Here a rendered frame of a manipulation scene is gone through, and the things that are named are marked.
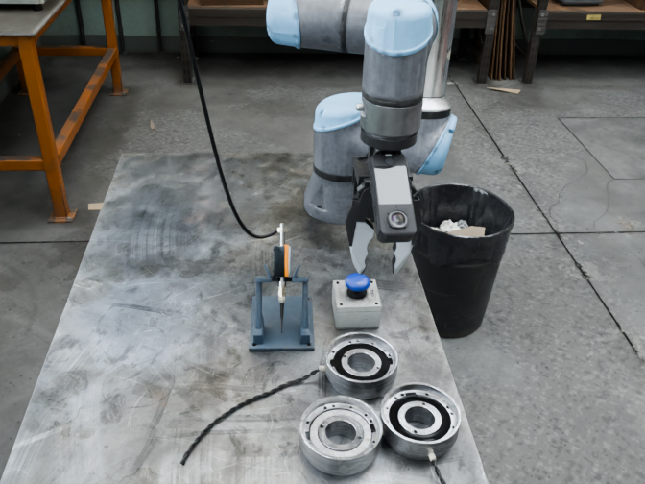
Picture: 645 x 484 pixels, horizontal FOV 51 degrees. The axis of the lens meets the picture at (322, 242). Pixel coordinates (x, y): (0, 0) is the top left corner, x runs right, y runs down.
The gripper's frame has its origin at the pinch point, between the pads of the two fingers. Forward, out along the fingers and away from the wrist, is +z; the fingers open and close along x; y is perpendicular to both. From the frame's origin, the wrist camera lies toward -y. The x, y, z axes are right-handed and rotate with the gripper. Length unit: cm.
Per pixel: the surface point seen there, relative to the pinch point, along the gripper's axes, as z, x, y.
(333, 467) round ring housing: 13.8, 7.8, -22.0
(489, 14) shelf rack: 52, -121, 329
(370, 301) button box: 11.8, -0.7, 7.6
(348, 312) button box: 12.9, 2.8, 6.2
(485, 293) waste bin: 78, -55, 93
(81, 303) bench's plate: 16, 46, 14
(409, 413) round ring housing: 14.5, -3.3, -13.4
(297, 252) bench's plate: 16.3, 9.8, 28.2
